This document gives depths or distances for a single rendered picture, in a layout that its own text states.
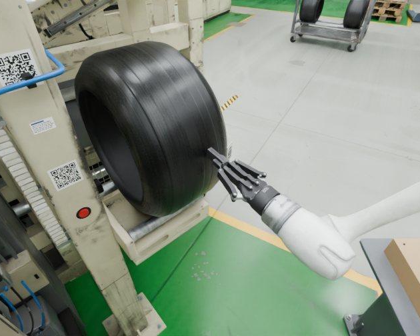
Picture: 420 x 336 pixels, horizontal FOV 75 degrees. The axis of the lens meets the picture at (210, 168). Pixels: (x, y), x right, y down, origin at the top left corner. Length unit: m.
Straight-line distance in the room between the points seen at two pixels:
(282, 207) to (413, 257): 0.83
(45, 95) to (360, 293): 1.97
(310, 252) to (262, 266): 1.39
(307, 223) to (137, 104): 0.49
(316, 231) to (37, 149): 0.68
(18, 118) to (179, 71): 0.41
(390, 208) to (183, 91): 0.59
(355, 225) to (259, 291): 1.22
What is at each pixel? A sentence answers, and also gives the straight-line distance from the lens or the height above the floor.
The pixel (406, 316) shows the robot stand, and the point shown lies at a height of 0.65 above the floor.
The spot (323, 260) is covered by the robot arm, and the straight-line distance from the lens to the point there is 0.64.
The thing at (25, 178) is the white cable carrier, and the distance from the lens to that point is 0.84.
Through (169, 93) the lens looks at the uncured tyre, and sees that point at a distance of 0.76.
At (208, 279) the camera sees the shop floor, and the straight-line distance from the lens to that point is 1.94.
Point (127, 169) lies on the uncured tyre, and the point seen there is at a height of 0.95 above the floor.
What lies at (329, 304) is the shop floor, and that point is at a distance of 2.01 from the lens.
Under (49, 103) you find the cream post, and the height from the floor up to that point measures 1.43.
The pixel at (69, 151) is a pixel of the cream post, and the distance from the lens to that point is 0.82.
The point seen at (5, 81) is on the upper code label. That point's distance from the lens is 0.72.
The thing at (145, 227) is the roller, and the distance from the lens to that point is 1.04.
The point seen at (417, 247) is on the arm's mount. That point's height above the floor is 0.75.
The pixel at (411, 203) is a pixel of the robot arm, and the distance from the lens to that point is 0.76.
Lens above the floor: 1.73
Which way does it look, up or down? 41 degrees down
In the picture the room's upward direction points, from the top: straight up
